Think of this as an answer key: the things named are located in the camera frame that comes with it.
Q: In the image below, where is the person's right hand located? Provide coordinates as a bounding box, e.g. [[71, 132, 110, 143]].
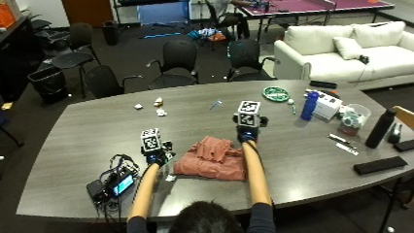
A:
[[232, 113, 269, 144]]

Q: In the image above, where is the person's left hand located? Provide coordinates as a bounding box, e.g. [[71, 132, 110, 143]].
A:
[[140, 141, 177, 168]]

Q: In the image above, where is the white marker cube on left glove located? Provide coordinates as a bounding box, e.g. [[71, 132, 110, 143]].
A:
[[140, 127, 163, 153]]

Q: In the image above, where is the white marker cube on glove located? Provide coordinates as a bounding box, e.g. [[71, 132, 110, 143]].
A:
[[236, 100, 263, 128], [140, 127, 163, 153]]

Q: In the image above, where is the white marker cube on right glove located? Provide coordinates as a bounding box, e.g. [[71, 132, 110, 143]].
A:
[[236, 100, 263, 128]]

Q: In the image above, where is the salmon pink folded cloth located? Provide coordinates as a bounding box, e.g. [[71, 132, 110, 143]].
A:
[[172, 135, 248, 182]]

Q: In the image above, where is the green round tape roll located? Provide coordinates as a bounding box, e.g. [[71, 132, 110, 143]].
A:
[[261, 85, 292, 103]]

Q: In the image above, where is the blue water bottle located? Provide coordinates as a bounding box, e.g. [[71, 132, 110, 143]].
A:
[[300, 90, 321, 122]]

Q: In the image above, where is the white cardboard box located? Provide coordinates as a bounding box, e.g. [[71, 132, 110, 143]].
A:
[[313, 91, 345, 120]]

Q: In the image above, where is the white pen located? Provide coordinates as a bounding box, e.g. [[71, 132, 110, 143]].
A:
[[327, 133, 358, 150]]

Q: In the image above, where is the black office chair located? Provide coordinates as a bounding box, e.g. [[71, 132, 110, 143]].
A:
[[145, 39, 201, 90], [83, 64, 145, 99], [51, 22, 103, 99], [224, 38, 281, 83]]

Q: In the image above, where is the the person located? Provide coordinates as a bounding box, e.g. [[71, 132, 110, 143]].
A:
[[126, 200, 277, 233]]

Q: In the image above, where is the black remote control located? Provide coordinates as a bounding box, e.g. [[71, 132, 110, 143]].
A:
[[308, 80, 340, 90]]

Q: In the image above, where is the white label strip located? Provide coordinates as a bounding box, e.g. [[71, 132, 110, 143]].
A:
[[336, 142, 360, 156]]

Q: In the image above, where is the clear plastic container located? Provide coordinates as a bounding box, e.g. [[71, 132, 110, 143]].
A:
[[337, 103, 373, 137]]

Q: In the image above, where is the black water bottle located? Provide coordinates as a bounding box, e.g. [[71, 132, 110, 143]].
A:
[[365, 108, 397, 150]]

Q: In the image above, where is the black flat case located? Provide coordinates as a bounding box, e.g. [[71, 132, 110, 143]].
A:
[[352, 155, 409, 176]]

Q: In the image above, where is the white sofa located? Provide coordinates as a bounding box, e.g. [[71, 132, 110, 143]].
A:
[[273, 20, 414, 87]]

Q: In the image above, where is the black waste bin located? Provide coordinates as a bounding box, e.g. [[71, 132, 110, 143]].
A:
[[26, 65, 70, 105]]

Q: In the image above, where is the white sofa cushion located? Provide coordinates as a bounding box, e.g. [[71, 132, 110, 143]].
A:
[[332, 36, 365, 60]]

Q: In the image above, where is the wooden chair back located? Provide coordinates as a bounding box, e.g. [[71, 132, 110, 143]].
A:
[[392, 105, 414, 131]]

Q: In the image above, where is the black cylindrical bin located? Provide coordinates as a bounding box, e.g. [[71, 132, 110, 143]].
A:
[[102, 20, 122, 47]]

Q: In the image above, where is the purple table-tennis table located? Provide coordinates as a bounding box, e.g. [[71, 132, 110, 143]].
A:
[[235, 0, 396, 43]]

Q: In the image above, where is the black dark cabinet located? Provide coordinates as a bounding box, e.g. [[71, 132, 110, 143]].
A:
[[0, 16, 46, 103]]

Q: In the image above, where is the black recording device with screen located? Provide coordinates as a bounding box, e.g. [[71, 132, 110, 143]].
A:
[[86, 153, 143, 206]]

